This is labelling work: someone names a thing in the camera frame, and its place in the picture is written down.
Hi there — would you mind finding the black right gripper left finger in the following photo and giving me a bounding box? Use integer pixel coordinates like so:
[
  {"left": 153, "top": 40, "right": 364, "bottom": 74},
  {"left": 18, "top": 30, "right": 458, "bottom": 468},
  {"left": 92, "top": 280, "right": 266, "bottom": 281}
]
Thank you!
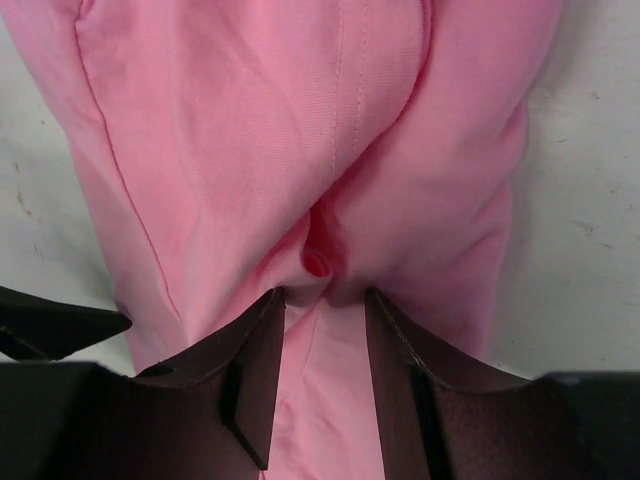
[{"left": 1, "top": 289, "right": 285, "bottom": 479}]

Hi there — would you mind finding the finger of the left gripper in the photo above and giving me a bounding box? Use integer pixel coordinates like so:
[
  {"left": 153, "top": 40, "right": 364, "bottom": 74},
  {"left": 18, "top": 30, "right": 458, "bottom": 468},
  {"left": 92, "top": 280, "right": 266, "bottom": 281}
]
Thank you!
[{"left": 1, "top": 287, "right": 132, "bottom": 361}]

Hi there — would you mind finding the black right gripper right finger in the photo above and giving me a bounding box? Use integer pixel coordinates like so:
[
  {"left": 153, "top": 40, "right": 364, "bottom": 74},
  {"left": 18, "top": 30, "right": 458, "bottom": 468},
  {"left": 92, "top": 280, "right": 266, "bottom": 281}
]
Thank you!
[{"left": 365, "top": 290, "right": 639, "bottom": 479}]

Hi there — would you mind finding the pink polo shirt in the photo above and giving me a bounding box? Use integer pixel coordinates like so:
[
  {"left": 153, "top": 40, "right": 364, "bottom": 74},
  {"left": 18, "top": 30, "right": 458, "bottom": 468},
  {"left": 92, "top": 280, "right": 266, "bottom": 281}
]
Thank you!
[{"left": 1, "top": 1, "right": 562, "bottom": 479}]

